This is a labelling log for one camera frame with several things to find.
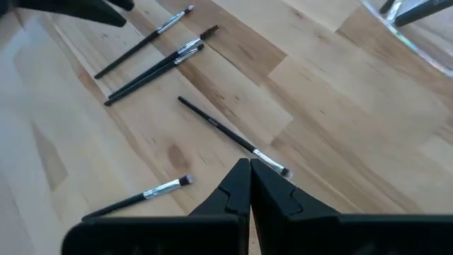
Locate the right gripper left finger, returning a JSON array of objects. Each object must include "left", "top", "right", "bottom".
[{"left": 61, "top": 157, "right": 252, "bottom": 255}]

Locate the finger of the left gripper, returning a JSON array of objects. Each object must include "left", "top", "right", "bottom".
[
  {"left": 13, "top": 0, "right": 127, "bottom": 28},
  {"left": 105, "top": 0, "right": 136, "bottom": 12}
]

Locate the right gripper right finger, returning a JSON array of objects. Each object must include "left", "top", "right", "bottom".
[{"left": 250, "top": 158, "right": 453, "bottom": 255}]

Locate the flat-tipped wide-ferrule brush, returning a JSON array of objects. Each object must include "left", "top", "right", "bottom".
[{"left": 81, "top": 174, "right": 195, "bottom": 222}]

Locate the black spoolie brush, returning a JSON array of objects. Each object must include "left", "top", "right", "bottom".
[{"left": 107, "top": 23, "right": 220, "bottom": 100}]

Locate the round dark-tipped makeup brush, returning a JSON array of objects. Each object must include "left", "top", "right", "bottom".
[{"left": 103, "top": 42, "right": 206, "bottom": 107}]

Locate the thin brush with white print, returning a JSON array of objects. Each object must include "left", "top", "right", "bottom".
[{"left": 177, "top": 95, "right": 294, "bottom": 179}]

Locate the clear acrylic organizer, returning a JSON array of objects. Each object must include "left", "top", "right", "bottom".
[{"left": 359, "top": 0, "right": 453, "bottom": 79}]

